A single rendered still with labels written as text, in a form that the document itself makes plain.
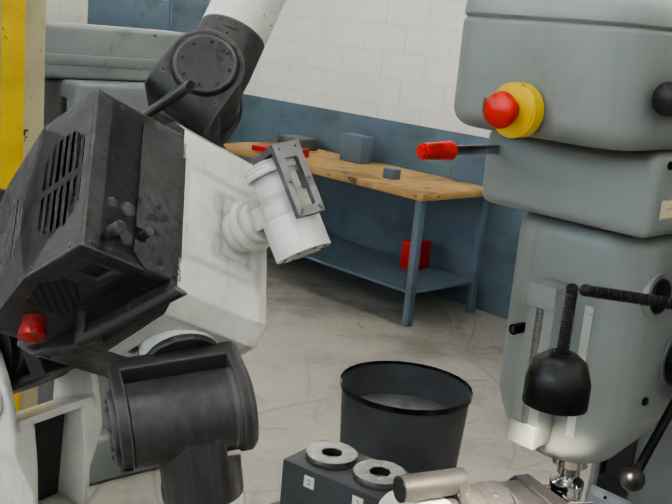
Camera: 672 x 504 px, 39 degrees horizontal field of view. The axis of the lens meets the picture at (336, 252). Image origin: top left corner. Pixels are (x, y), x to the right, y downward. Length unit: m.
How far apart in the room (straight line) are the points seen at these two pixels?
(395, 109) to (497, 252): 1.39
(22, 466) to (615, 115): 0.89
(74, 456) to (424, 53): 5.85
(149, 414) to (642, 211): 0.58
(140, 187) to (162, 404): 0.24
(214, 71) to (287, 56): 6.96
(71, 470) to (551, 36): 0.91
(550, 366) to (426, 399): 2.61
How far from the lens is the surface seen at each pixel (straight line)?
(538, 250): 1.23
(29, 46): 2.61
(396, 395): 3.65
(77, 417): 1.44
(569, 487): 1.36
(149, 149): 1.09
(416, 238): 6.05
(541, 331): 1.20
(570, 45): 1.05
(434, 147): 1.11
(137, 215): 1.04
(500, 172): 1.21
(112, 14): 9.11
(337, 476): 1.63
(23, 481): 1.41
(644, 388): 1.26
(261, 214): 1.09
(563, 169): 1.16
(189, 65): 1.19
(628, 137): 1.04
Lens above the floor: 1.83
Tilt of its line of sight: 13 degrees down
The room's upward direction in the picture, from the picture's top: 5 degrees clockwise
